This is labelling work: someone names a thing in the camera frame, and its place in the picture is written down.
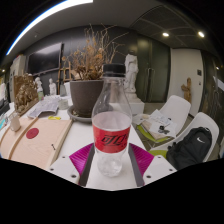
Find open printed magazine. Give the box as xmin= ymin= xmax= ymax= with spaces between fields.
xmin=27 ymin=95 xmax=62 ymax=119

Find beige canvas table mat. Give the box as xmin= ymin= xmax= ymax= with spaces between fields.
xmin=0 ymin=116 xmax=74 ymax=170

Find dried plant in grey pot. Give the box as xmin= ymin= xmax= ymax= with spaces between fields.
xmin=61 ymin=23 xmax=129 ymax=118

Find grey plant saucer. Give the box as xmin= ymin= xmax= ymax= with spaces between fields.
xmin=67 ymin=105 xmax=94 ymax=124

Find small white tape roll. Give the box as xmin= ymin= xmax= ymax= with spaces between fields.
xmin=58 ymin=98 xmax=70 ymax=110

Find small white plaster figure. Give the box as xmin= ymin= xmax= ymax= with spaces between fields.
xmin=48 ymin=78 xmax=58 ymax=96

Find wooden easel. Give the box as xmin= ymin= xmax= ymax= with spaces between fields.
xmin=58 ymin=61 xmax=73 ymax=94

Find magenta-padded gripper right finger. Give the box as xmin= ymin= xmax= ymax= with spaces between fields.
xmin=128 ymin=143 xmax=178 ymax=187

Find tall white plaster statue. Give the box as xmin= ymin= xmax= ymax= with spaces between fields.
xmin=124 ymin=49 xmax=140 ymax=94

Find flat round red coaster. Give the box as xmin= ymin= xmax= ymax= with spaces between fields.
xmin=25 ymin=127 xmax=40 ymax=140

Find black wall screen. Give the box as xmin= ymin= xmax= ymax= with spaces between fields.
xmin=26 ymin=42 xmax=64 ymax=75

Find white plaster bust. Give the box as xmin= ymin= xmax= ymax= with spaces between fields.
xmin=34 ymin=76 xmax=44 ymax=94

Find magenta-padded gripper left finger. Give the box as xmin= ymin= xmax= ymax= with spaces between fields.
xmin=48 ymin=143 xmax=96 ymax=187

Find white cabinet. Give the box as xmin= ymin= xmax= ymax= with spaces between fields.
xmin=8 ymin=54 xmax=27 ymax=101

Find papers on chair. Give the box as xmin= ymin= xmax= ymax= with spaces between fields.
xmin=141 ymin=109 xmax=178 ymax=138

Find black backpack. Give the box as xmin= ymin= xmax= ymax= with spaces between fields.
xmin=165 ymin=126 xmax=213 ymax=170

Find wooden figure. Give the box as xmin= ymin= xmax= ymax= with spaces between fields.
xmin=180 ymin=77 xmax=193 ymax=103

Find clear red-labelled drink bottle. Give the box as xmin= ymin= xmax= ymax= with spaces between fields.
xmin=91 ymin=63 xmax=133 ymax=178

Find white plastic chair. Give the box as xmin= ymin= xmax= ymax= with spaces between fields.
xmin=148 ymin=111 xmax=220 ymax=161
xmin=136 ymin=95 xmax=192 ymax=144

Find long ceiling light strip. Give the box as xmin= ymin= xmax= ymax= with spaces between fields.
xmin=5 ymin=0 xmax=94 ymax=56

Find golden relief sculpture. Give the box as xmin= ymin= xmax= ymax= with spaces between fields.
xmin=13 ymin=73 xmax=39 ymax=116

